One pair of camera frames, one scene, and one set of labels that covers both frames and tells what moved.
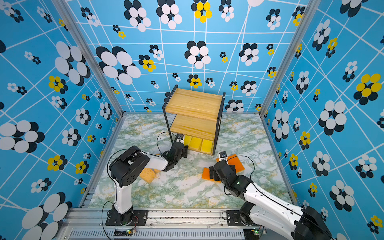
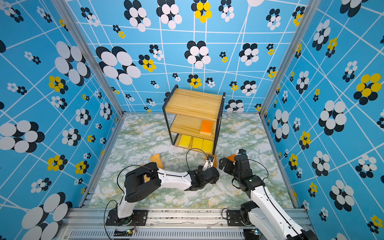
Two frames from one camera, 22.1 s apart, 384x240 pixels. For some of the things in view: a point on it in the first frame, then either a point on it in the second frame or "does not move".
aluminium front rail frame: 175,224 does not move
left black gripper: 185,151 → 200,170
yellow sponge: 207,146 does not move
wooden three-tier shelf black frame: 196,115 does not move
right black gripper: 212,169 → 230,164
